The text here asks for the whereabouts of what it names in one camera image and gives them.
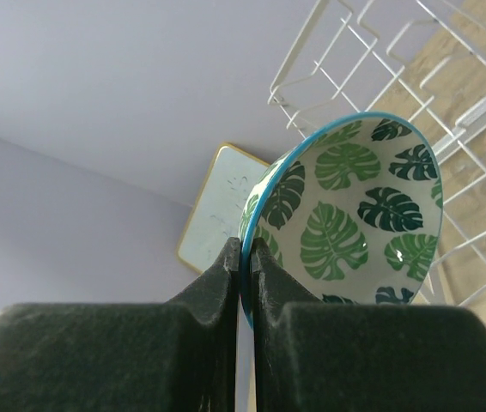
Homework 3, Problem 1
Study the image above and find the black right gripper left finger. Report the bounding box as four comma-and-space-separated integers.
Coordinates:
0, 238, 240, 411

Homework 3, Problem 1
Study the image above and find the yellow framed whiteboard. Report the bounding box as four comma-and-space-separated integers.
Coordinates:
177, 142, 269, 274

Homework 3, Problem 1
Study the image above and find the green leaf pattern bowl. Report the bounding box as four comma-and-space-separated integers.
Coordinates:
238, 112, 443, 316

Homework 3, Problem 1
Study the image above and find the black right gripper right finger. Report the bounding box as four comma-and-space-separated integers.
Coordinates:
252, 239, 486, 411

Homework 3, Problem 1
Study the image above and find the white wire dish rack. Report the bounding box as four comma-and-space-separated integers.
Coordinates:
268, 1, 486, 324

